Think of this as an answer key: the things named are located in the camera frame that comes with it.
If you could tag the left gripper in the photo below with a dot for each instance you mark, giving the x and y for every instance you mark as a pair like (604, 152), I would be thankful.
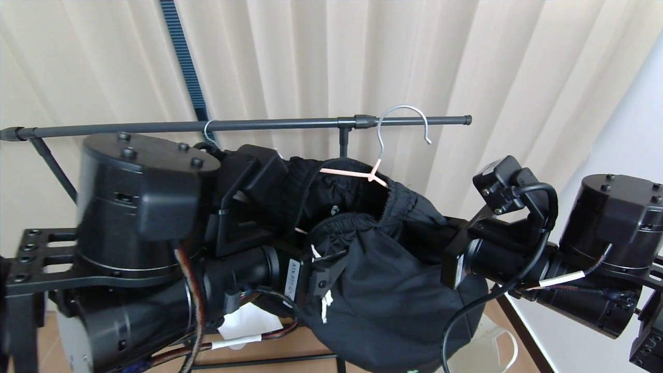
(155, 311)

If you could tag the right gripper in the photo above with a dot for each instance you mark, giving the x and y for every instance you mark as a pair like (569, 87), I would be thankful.
(497, 259)

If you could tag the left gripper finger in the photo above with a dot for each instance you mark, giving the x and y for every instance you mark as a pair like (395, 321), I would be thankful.
(331, 269)

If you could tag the black garment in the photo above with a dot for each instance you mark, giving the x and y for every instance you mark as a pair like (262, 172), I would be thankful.
(393, 290)

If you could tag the white printed t-shirt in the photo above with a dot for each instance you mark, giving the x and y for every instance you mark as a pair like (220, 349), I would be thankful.
(248, 321)

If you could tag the pink clothes hanger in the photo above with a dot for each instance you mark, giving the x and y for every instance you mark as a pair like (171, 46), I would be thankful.
(377, 166)
(207, 135)

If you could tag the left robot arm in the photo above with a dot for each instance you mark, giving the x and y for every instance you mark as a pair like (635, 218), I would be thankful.
(134, 202)

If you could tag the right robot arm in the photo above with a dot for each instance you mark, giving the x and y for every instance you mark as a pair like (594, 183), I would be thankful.
(611, 217)

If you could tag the white laundry basket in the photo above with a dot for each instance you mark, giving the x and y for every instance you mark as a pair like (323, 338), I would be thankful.
(492, 347)

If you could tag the black clothes rack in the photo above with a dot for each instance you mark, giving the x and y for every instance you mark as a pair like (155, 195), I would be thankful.
(129, 126)

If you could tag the beige curtain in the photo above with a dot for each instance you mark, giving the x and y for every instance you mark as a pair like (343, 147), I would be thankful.
(466, 62)
(77, 52)

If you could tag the window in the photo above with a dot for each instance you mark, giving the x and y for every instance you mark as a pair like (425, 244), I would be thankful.
(181, 52)

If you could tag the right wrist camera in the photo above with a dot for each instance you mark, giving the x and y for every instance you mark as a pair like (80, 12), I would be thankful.
(502, 181)

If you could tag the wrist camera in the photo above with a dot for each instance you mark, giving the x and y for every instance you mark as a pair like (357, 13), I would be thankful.
(502, 181)
(248, 176)

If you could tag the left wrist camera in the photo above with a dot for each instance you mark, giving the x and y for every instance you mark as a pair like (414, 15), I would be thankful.
(248, 176)

